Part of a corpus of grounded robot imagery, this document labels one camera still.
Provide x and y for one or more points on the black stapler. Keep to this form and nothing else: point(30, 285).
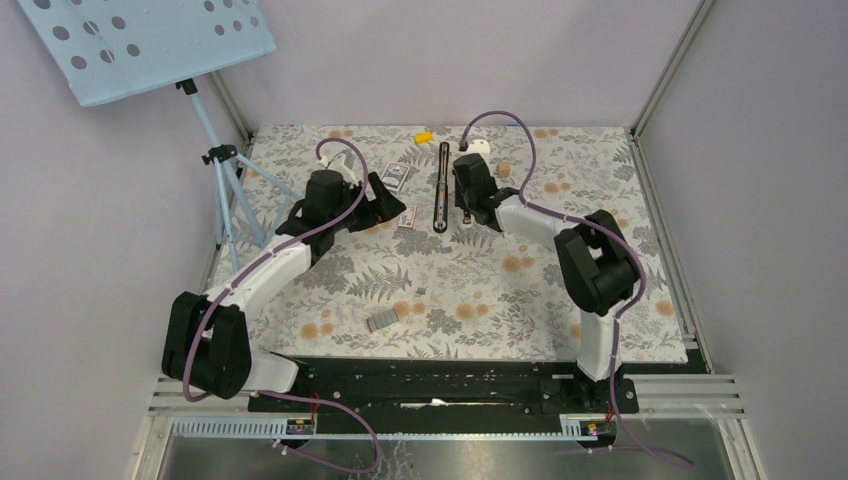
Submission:
point(440, 215)

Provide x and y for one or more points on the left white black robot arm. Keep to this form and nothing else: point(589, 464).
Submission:
point(207, 345)

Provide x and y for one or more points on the grey staple strip block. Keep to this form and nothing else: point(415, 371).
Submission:
point(382, 320)

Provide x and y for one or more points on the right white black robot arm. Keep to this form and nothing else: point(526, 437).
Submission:
point(599, 270)

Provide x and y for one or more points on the blue perforated music stand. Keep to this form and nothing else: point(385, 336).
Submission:
point(111, 50)

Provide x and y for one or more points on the blue playing card box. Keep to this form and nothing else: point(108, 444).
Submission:
point(394, 176)

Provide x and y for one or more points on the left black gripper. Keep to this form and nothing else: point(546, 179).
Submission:
point(384, 207)

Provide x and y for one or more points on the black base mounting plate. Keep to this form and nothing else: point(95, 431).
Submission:
point(426, 396)

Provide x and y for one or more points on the yellow toy brick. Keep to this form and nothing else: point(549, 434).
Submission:
point(423, 137)

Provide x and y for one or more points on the small wooden cube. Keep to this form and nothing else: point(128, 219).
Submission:
point(504, 169)

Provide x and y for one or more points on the floral patterned table mat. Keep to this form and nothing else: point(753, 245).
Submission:
point(489, 295)

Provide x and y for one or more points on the red white staple box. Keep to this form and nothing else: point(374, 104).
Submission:
point(408, 217)

